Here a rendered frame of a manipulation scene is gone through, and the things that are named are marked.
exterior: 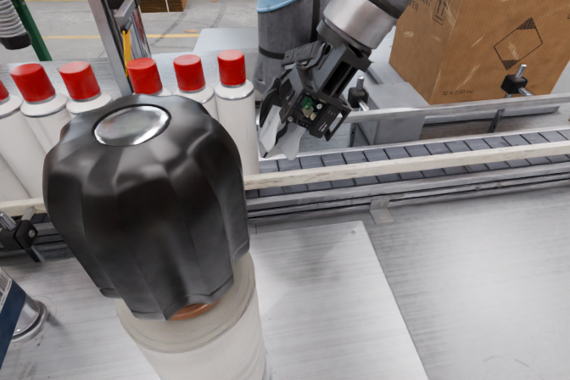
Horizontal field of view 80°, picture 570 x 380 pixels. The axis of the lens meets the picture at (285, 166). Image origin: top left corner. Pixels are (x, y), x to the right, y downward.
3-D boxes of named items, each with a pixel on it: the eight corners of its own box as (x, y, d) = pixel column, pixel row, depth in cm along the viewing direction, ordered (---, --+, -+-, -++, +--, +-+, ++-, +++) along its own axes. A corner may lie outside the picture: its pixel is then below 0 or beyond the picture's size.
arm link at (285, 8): (259, 32, 83) (258, -31, 74) (314, 34, 83) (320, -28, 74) (254, 53, 74) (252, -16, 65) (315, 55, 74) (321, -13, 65)
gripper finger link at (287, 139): (266, 177, 48) (299, 128, 44) (262, 152, 53) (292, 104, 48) (285, 183, 50) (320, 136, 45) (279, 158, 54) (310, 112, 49)
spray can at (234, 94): (227, 190, 52) (208, 64, 39) (227, 168, 56) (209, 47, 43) (261, 187, 53) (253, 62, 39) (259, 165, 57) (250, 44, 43)
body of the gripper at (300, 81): (276, 126, 41) (332, 36, 34) (267, 92, 47) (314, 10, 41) (326, 146, 44) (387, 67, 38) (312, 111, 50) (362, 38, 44)
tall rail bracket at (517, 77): (498, 157, 66) (539, 79, 55) (477, 135, 72) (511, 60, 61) (512, 155, 67) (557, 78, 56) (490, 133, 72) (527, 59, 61)
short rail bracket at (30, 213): (30, 278, 47) (-22, 223, 39) (47, 241, 51) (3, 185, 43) (55, 275, 47) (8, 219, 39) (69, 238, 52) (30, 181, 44)
